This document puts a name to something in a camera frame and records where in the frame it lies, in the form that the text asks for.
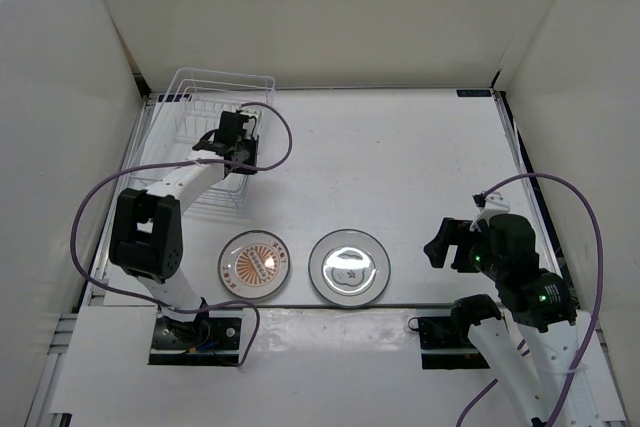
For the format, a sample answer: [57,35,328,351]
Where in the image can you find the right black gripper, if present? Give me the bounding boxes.
[422,217,506,281]

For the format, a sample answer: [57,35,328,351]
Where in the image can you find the white plate teal rim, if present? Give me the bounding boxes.
[308,229,391,309]

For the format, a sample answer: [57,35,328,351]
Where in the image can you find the white plate orange sunburst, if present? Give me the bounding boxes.
[217,230,291,301]

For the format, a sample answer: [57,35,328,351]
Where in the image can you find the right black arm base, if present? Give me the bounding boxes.
[407,316,489,371]

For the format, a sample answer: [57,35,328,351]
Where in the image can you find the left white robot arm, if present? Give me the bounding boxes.
[109,111,259,347]

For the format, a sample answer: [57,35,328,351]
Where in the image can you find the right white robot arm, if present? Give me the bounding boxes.
[424,213,602,426]

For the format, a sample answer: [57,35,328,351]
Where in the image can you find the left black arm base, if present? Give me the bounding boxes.
[148,314,242,367]

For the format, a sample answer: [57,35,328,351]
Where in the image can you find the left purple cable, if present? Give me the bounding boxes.
[69,101,294,368]

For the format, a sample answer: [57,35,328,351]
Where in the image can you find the purple cable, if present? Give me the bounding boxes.
[453,172,606,427]
[69,101,294,368]

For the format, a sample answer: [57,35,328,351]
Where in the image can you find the white wire dish rack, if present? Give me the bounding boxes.
[127,66,277,221]

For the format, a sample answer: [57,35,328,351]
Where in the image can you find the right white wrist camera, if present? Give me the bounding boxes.
[470,192,510,231]

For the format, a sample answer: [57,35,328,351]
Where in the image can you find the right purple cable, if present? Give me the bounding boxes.
[453,172,606,427]

